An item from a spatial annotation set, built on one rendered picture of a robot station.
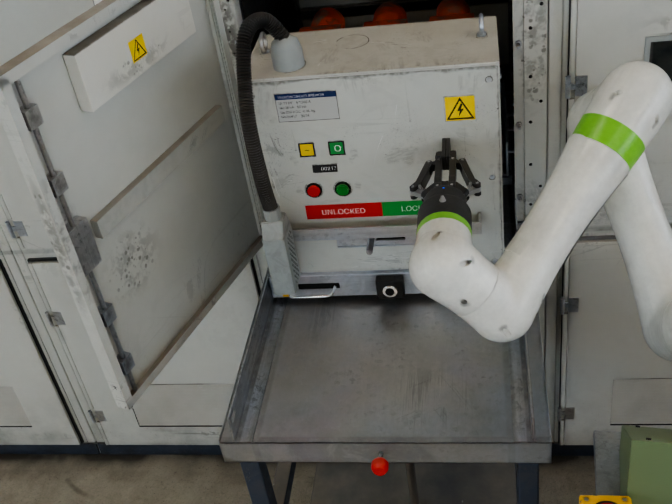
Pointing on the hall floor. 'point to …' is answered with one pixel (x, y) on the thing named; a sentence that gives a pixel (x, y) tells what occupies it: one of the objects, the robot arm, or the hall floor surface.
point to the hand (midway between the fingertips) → (446, 153)
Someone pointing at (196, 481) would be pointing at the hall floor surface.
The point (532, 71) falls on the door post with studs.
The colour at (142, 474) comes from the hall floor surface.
